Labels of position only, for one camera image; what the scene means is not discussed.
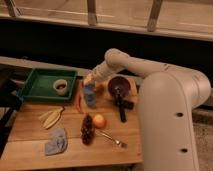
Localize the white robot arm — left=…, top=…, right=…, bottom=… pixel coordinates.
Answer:
left=84, top=48, right=211, bottom=171

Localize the blue plastic cup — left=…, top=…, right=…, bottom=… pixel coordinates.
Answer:
left=84, top=91, right=96, bottom=107

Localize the white cup in tray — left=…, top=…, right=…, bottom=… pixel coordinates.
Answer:
left=53, top=79, right=68, bottom=96

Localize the brown bowl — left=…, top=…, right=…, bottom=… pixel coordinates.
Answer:
left=94, top=84, right=105, bottom=94

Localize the red chili pepper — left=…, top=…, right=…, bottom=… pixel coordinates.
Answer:
left=75, top=94, right=83, bottom=113

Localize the dark maroon bowl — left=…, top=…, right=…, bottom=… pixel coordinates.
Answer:
left=108, top=76, right=131, bottom=98

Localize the orange apple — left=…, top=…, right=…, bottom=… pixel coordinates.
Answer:
left=93, top=114, right=106, bottom=129

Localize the black spatula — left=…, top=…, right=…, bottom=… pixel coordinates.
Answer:
left=115, top=88, right=134, bottom=122

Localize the wooden table board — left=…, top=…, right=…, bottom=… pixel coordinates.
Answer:
left=0, top=76, right=144, bottom=171

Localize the dark grape bunch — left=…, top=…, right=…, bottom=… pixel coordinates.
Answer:
left=81, top=114, right=94, bottom=145

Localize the green plastic tray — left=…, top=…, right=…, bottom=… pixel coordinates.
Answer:
left=19, top=68, right=77, bottom=103

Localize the blue-grey cloth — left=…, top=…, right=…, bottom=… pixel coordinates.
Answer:
left=44, top=128, right=68, bottom=156

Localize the silver fork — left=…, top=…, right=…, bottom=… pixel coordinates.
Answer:
left=96, top=130, right=128, bottom=148

